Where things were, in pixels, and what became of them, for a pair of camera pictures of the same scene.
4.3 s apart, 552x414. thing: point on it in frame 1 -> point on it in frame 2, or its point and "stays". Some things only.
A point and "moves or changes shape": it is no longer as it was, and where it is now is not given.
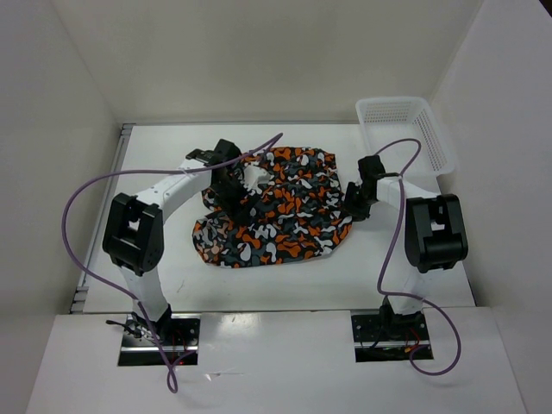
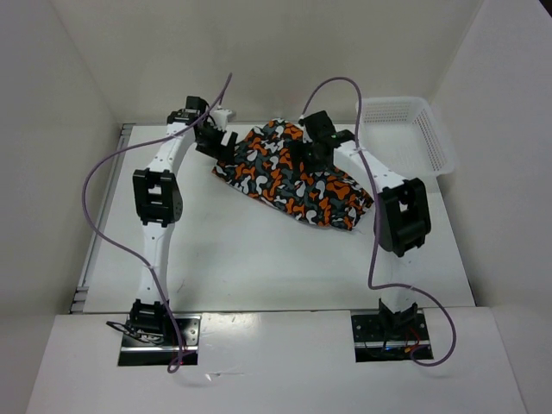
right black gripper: [356, 214] -> [299, 149]
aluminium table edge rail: [80, 297] stays
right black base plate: [381, 336] stays
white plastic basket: [385, 120] stays
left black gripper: [234, 210] -> [224, 153]
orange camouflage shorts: [302, 213] moves or changes shape
